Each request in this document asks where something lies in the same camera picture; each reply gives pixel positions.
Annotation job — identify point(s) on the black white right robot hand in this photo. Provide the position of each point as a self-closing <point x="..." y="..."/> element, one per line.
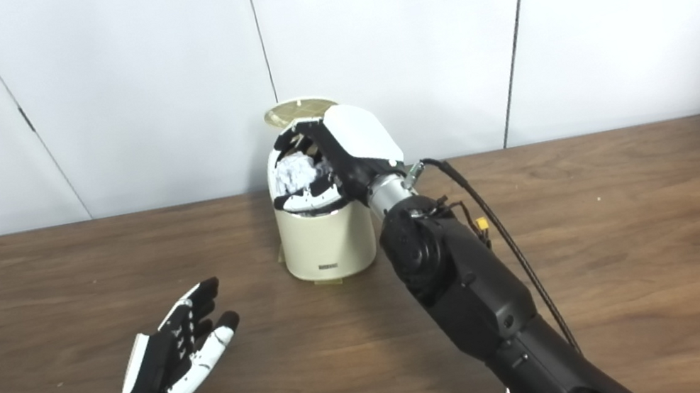
<point x="358" y="137"/>

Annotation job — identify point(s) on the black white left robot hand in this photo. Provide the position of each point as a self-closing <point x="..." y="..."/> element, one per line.
<point x="160" y="363"/>

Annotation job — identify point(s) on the white paper ball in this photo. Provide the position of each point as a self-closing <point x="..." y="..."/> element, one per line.
<point x="297" y="173"/>

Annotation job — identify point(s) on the cream-colored lidded bin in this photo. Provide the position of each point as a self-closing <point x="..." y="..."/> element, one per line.
<point x="325" y="240"/>

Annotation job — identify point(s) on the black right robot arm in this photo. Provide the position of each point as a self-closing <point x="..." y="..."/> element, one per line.
<point x="474" y="290"/>

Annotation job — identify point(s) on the yellow tape strip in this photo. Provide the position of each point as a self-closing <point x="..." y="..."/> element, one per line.
<point x="280" y="255"/>
<point x="331" y="283"/>

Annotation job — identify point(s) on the black wall panel hinge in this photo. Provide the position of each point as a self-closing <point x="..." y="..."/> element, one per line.
<point x="26" y="118"/>

